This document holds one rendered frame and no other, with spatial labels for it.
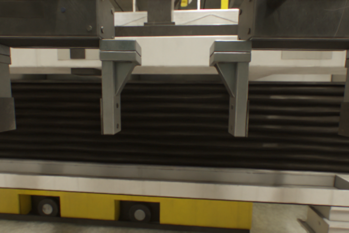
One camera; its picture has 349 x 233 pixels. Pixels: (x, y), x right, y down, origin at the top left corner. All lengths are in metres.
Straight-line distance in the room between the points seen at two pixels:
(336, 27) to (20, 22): 0.31
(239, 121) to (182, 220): 0.89
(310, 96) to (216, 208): 0.65
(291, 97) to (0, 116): 0.80
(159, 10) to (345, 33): 0.38
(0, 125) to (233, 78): 0.27
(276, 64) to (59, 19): 0.39
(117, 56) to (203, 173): 0.63
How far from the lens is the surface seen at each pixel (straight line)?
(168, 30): 0.48
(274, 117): 0.79
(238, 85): 0.21
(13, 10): 0.26
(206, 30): 0.48
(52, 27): 0.24
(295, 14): 0.23
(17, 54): 0.59
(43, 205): 1.38
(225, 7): 1.81
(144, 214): 1.14
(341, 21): 0.26
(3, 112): 0.29
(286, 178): 0.86
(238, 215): 1.07
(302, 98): 0.82
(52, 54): 0.53
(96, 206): 1.14
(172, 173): 0.77
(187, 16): 0.68
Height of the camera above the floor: 0.70
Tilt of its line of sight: 5 degrees down
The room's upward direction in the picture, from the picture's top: 1 degrees clockwise
